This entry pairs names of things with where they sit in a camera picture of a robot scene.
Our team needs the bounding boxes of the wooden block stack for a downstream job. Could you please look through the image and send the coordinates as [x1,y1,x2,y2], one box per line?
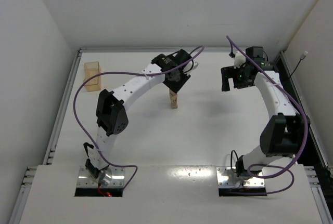
[169,90,177,98]

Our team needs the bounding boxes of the amber transparent plastic container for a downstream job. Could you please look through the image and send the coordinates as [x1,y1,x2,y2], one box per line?
[84,61,101,92]

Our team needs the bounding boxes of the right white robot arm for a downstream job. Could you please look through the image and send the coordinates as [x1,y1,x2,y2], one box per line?
[221,46,310,176]

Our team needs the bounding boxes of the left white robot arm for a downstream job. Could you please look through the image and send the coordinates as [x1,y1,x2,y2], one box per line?
[84,49,198,178]

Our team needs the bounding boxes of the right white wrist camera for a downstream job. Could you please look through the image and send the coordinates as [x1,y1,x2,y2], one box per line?
[229,51,246,69]

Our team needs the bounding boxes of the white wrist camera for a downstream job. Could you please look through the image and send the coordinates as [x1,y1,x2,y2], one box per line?
[229,51,246,69]
[191,61,199,71]

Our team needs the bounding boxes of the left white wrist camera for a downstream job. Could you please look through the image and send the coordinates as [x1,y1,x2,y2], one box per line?
[191,61,199,71]

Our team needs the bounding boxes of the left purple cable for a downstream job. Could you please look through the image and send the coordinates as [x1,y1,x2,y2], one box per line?
[72,46,205,183]

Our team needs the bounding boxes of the purple cable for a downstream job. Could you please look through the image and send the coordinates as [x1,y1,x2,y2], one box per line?
[225,35,309,195]
[72,46,205,183]

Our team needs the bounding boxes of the black wall cable white plug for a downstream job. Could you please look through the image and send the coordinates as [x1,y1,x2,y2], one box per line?
[282,50,309,86]

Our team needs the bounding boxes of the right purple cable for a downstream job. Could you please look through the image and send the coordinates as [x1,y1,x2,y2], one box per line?
[225,35,309,195]

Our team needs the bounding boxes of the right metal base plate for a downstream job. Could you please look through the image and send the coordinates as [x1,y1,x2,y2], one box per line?
[216,166,265,189]

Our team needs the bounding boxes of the metal base plate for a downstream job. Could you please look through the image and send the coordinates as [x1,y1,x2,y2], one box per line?
[76,166,125,189]
[216,166,265,189]

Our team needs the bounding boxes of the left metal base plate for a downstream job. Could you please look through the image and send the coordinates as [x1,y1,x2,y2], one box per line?
[76,166,125,189]

